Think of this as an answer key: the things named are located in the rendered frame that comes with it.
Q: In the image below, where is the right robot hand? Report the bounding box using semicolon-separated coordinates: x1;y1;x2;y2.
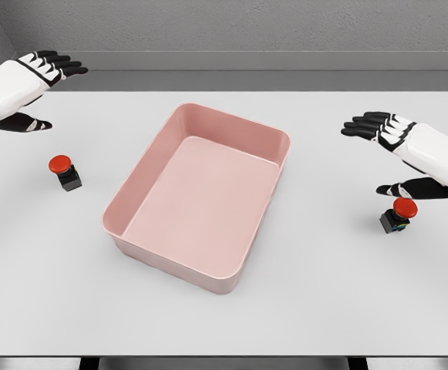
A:
340;111;448;200

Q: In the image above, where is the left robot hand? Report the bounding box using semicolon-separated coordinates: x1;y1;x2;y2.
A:
0;50;89;133

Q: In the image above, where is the pink rectangular basket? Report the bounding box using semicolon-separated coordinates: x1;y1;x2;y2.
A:
100;102;291;296

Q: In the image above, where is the red button industrial switch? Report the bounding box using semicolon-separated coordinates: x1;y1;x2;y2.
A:
379;197;419;234
48;154;83;193

